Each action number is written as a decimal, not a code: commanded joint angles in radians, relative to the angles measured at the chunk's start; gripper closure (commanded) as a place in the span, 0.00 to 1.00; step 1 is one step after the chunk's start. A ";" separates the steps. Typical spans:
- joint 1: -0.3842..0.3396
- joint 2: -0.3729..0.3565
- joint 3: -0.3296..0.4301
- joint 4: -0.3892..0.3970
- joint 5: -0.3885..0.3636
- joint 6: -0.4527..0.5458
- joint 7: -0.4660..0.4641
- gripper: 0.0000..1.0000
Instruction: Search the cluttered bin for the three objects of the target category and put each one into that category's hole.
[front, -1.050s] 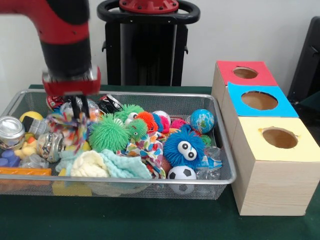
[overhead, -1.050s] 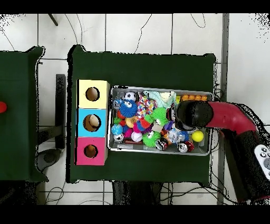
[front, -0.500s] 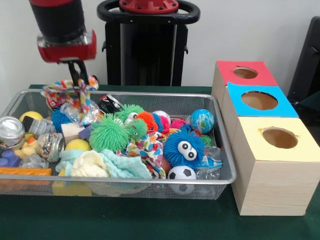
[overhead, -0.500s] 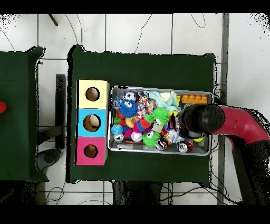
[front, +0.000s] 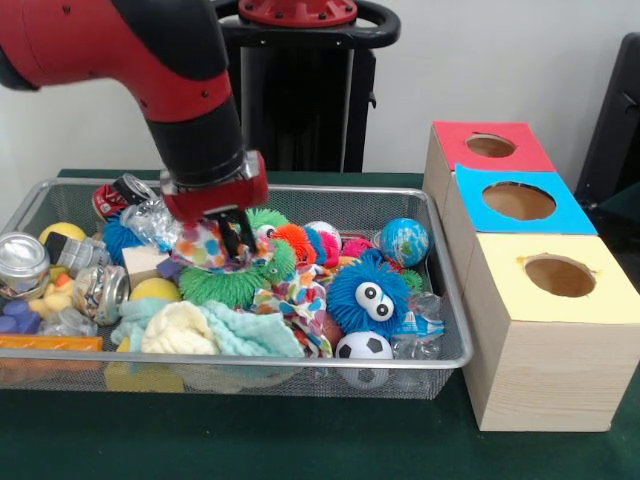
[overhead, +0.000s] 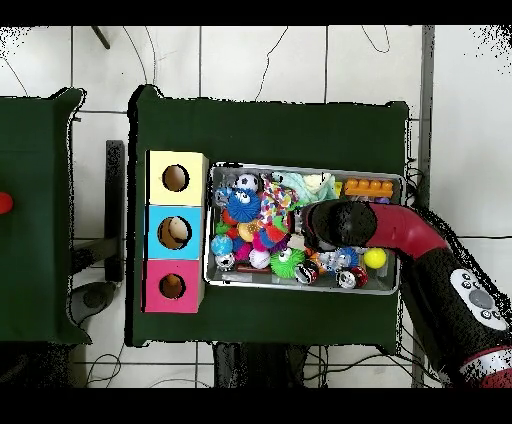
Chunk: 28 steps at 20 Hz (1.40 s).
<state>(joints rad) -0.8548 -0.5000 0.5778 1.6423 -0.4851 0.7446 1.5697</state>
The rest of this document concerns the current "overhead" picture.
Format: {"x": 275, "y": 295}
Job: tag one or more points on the yellow ball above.
{"x": 375, "y": 258}

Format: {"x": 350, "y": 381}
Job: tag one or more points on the black and white soccer ball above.
{"x": 247, "y": 182}

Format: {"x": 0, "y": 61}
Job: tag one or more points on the cream yellow cloth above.
{"x": 316, "y": 182}

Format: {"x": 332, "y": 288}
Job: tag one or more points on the wooden box with three holes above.
{"x": 156, "y": 192}

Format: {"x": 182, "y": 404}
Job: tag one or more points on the purple building block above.
{"x": 382, "y": 200}

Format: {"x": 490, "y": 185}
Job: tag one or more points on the large green spiky ball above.
{"x": 281, "y": 224}

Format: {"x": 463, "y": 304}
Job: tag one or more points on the orange building block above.
{"x": 368, "y": 187}

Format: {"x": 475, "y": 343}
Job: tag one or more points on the blue spiky ball with eyes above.
{"x": 244, "y": 204}

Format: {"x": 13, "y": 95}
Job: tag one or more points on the mint green cloth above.
{"x": 296, "y": 184}

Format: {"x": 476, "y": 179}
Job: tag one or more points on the colourful polka dot cloth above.
{"x": 274, "y": 204}

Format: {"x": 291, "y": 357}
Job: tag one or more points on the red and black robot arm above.
{"x": 400, "y": 228}

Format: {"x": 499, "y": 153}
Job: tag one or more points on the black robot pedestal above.
{"x": 256, "y": 368}

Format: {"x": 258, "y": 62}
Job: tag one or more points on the black upright panel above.
{"x": 115, "y": 200}

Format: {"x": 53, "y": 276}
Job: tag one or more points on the red round object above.
{"x": 4, "y": 203}

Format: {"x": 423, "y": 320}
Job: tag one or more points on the blue globe ball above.
{"x": 222, "y": 244}

